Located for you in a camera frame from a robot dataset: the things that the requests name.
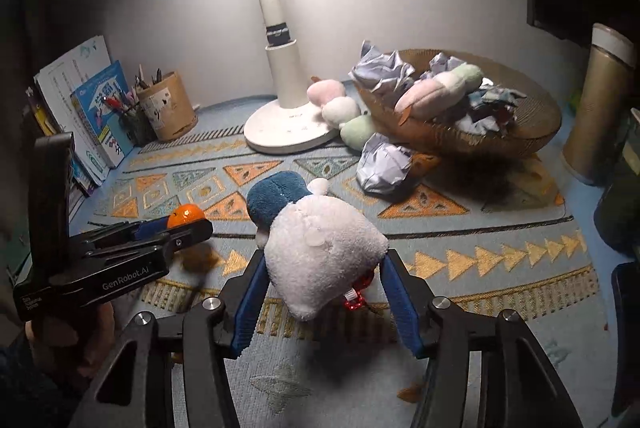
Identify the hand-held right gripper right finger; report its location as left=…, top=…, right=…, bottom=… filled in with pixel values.
left=380, top=251, right=583, bottom=428

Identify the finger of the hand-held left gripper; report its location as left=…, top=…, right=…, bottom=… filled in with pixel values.
left=87, top=216, right=172, bottom=242
left=80, top=219, right=213, bottom=260

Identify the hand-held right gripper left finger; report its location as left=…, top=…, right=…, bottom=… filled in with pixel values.
left=67, top=251, right=268, bottom=428

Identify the orange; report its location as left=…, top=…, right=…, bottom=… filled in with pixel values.
left=167, top=204, right=206, bottom=229

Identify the white and blue plush toy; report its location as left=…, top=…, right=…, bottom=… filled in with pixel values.
left=246, top=173, right=388, bottom=321

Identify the brown woven basket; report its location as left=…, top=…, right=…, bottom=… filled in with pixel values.
left=357, top=49, right=563, bottom=159

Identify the person's left hand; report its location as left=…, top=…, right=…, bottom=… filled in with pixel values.
left=25, top=299, right=117, bottom=380

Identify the stack of leaning books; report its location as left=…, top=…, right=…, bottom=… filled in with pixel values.
left=24, top=86, right=101, bottom=199

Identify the patterned woven mat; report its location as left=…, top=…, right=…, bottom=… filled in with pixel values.
left=70, top=123, right=608, bottom=428

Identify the dark mesh pen cup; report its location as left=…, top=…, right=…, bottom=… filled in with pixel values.
left=117, top=101, right=157, bottom=147

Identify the cardboard pen holder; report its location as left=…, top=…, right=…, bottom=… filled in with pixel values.
left=136, top=71, right=198, bottom=141

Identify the bundle of red pens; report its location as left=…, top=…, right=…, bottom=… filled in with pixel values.
left=101, top=91, right=139, bottom=115

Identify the white paper booklet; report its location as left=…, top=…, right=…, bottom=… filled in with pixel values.
left=34, top=36, right=113, bottom=134

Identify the bundle of pencils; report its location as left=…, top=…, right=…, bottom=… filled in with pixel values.
left=134, top=63, right=167, bottom=92

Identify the pink white green dango plush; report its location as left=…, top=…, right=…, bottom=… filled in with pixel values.
left=394, top=63, right=485, bottom=121
left=306, top=78, right=381, bottom=151

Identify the white desk lamp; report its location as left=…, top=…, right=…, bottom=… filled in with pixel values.
left=235, top=0, right=341, bottom=154

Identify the gold thermos bottle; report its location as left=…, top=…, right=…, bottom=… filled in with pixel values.
left=562, top=22, right=636, bottom=185

